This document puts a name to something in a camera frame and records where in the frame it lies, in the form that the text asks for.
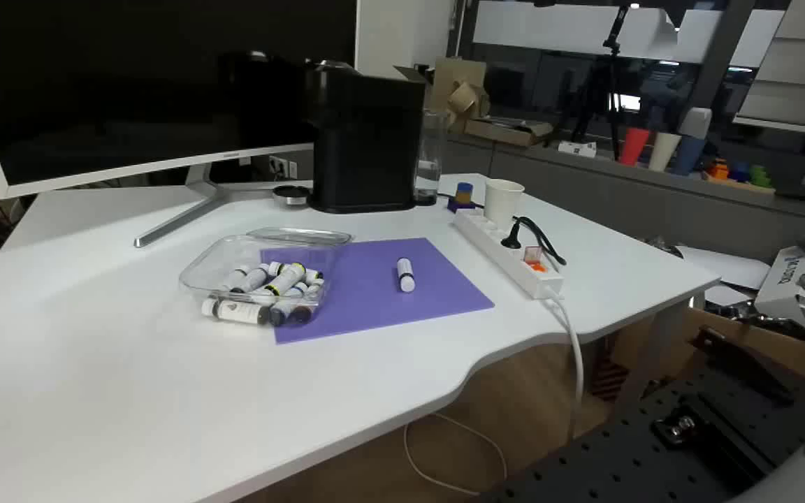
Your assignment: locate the clear plastic box lid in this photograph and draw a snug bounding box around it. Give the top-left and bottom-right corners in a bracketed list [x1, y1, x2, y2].
[245, 224, 355, 251]

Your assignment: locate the clear plastic box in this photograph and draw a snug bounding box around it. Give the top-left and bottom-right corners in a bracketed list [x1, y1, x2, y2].
[175, 233, 340, 328]

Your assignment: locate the white tube with purple cap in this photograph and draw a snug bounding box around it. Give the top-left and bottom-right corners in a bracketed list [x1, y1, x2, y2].
[394, 258, 418, 296]

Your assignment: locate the purple mat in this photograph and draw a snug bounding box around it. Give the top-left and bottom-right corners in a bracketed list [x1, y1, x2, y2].
[256, 236, 496, 348]

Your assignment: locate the clear drinking glass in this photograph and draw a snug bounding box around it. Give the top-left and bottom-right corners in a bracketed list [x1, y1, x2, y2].
[414, 130, 443, 201]

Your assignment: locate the white power strip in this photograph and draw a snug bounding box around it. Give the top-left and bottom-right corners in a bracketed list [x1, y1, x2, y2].
[449, 214, 563, 302]

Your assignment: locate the white tube with yellow band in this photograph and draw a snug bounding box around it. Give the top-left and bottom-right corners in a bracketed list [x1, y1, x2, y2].
[264, 260, 310, 299]

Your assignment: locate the white tube with blue cap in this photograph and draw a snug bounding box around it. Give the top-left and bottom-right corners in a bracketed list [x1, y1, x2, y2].
[267, 299, 320, 330]

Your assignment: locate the black round dish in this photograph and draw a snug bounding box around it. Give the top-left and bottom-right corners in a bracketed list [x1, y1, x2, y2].
[271, 184, 313, 210]

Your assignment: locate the large white paint tube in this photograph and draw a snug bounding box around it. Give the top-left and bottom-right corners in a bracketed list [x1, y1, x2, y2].
[197, 296, 271, 328]

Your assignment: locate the silver monitor stand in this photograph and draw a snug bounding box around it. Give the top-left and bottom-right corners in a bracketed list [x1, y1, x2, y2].
[131, 165, 229, 251]

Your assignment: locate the red plastic cup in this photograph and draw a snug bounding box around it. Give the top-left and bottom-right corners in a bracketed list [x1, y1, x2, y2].
[615, 127, 653, 170]

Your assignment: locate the cream plastic cup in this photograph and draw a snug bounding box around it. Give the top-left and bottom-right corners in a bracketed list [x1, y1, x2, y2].
[644, 130, 681, 177]

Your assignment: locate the blue plastic cup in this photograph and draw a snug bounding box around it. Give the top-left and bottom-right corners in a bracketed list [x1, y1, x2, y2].
[667, 134, 709, 179]

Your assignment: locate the white framed computer monitor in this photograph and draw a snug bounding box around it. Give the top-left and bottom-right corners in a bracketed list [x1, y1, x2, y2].
[0, 0, 362, 201]

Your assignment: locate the black perforated board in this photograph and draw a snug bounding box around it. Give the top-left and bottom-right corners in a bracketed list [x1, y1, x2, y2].
[481, 367, 805, 503]

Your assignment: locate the black plug with cable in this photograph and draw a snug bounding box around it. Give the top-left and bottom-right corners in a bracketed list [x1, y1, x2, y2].
[496, 217, 566, 270]

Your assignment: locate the white power cable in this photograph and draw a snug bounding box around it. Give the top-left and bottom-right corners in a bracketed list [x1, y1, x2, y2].
[400, 292, 587, 500]

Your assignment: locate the black camera tripod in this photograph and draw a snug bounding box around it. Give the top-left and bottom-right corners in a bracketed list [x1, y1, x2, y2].
[549, 0, 651, 163]

